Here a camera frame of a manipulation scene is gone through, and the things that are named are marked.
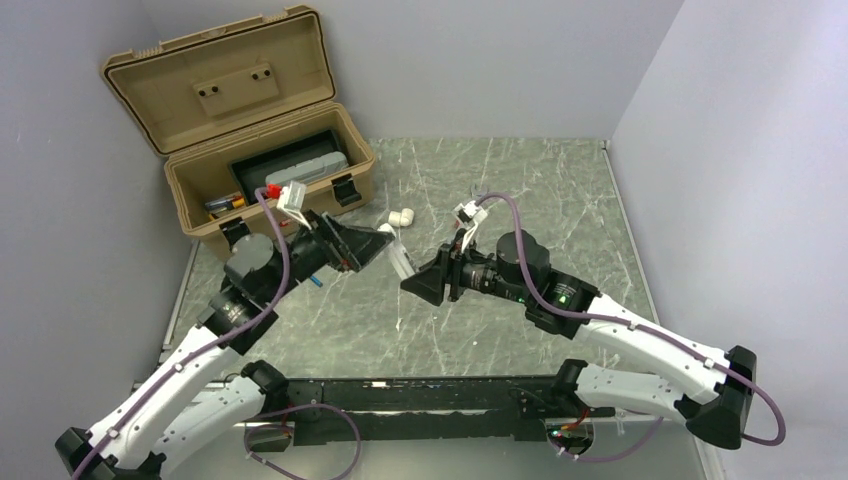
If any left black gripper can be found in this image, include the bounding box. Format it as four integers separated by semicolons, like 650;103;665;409
263;209;394;303

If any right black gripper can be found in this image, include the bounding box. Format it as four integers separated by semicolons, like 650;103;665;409
401;228;531;306

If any white remote control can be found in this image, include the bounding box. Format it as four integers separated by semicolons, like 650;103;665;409
378;223;416;280

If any white pvc elbow fitting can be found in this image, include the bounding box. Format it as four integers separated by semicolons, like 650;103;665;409
387;208;415;228

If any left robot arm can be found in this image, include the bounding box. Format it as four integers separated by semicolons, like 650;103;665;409
55;212;396;479

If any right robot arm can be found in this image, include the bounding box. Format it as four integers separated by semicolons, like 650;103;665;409
389;232;757;450

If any grey plastic case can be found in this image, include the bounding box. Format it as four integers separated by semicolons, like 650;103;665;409
265;151;349;186

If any black tray in toolbox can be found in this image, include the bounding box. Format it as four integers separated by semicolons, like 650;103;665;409
228;129;350;205

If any tan plastic toolbox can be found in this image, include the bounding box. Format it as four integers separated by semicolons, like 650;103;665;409
101;5;376;260

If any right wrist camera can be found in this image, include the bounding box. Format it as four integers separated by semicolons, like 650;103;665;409
453;200;488;252

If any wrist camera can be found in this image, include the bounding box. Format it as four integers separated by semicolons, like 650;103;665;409
453;200;488;252
266;181;312;230

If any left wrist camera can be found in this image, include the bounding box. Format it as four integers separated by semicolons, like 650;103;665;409
266;181;312;230

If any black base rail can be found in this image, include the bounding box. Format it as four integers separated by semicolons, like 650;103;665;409
265;375;603;446

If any purple base cable loop left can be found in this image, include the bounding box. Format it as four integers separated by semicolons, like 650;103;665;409
243;402;362;480

